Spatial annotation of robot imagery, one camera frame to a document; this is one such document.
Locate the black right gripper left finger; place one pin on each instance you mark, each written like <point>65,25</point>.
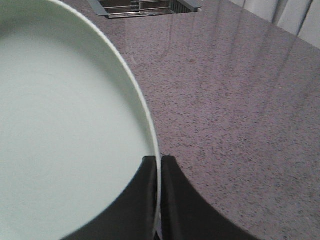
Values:
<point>133,215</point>

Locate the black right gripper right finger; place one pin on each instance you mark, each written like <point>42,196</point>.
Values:
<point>185,215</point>

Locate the light green round plate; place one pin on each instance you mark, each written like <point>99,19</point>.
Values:
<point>74,124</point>

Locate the roll-up dish drying rack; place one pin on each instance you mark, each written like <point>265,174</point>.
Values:
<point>116,9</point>

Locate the white pleated curtain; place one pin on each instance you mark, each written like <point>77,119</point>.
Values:
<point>298,17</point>

